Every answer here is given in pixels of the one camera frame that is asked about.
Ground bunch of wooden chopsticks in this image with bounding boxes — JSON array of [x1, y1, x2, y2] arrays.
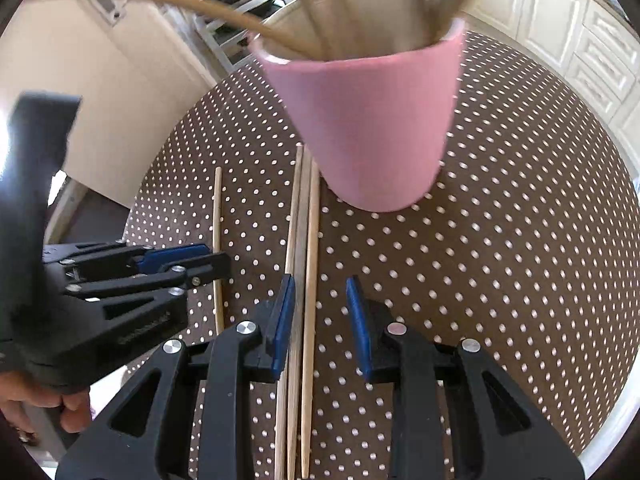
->
[[27, 0, 493, 59]]

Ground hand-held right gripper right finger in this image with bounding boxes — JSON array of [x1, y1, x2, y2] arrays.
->
[[346, 276, 586, 480]]

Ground cream lower kitchen cabinets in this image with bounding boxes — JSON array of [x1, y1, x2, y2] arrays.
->
[[462, 0, 640, 173]]

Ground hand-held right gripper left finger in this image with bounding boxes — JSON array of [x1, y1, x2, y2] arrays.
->
[[55, 275, 297, 480]]

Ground thin wooden chopstick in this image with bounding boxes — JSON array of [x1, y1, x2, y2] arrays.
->
[[274, 143, 304, 480], [300, 159, 321, 479], [212, 166, 225, 335], [287, 152, 312, 480]]

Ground metal shelf rack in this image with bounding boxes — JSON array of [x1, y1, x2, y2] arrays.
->
[[191, 0, 295, 70]]

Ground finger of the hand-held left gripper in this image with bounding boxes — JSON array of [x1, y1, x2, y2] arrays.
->
[[42, 241, 212, 282], [62, 252, 232, 306]]

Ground cream door with latch plate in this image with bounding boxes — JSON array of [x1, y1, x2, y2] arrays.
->
[[0, 0, 223, 248]]

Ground brown polka dot tablecloth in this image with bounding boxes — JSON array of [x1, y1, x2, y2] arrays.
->
[[122, 30, 637, 480]]

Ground pink cup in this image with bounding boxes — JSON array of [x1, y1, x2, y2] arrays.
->
[[248, 0, 467, 213]]

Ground person's left hand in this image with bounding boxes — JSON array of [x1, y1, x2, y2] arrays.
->
[[0, 375, 94, 434]]

